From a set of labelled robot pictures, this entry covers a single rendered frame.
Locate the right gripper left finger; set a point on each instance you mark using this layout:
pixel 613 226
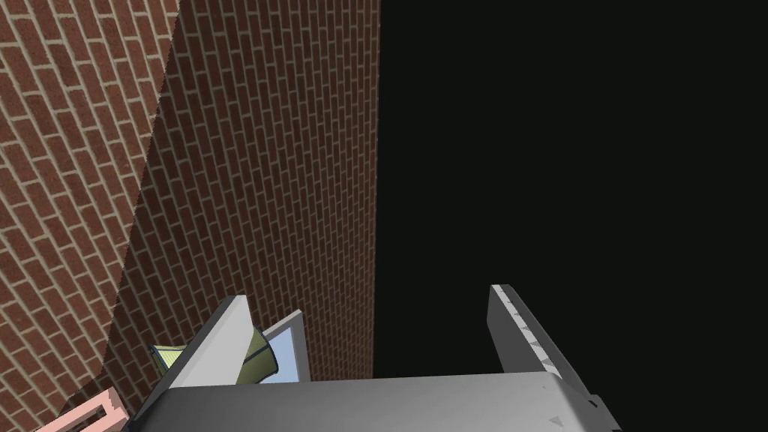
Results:
pixel 216 354

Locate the yellow-green lampshade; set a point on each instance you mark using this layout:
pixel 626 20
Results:
pixel 261 360

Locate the grey-framed pale blue picture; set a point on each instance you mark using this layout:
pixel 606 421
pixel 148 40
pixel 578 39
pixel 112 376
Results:
pixel 289 360

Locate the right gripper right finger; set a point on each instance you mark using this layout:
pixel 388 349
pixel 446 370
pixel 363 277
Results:
pixel 515 342

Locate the pink hollow block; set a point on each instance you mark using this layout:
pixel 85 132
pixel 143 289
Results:
pixel 97 400

